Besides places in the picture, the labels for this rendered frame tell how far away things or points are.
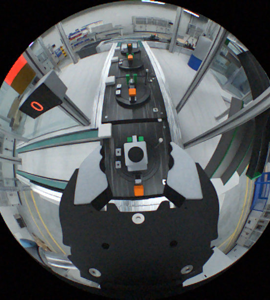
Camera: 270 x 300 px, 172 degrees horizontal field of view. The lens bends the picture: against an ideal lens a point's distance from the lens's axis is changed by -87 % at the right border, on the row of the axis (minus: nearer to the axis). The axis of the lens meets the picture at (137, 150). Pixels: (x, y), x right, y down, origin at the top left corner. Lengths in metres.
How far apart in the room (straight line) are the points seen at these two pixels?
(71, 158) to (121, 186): 0.26
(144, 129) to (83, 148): 0.26
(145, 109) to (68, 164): 0.40
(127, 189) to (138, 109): 0.27
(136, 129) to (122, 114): 0.08
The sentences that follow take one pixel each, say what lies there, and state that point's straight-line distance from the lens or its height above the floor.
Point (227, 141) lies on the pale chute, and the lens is 0.27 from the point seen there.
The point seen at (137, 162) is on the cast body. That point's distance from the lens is 0.20.
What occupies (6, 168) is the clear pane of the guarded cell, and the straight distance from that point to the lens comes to 1.34.
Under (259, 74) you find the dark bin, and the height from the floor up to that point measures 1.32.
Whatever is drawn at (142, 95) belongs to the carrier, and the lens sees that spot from 0.38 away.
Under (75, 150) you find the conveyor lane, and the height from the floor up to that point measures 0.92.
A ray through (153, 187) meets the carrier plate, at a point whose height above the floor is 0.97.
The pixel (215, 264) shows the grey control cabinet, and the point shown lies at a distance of 3.19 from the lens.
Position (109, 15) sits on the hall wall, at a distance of 10.64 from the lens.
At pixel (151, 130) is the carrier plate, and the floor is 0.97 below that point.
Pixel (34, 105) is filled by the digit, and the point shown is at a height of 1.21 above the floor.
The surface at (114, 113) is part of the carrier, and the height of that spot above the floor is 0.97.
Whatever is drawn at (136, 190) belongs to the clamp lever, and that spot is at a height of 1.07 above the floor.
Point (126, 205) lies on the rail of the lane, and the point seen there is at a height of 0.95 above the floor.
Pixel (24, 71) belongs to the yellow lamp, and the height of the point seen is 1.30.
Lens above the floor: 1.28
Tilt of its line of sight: 81 degrees down
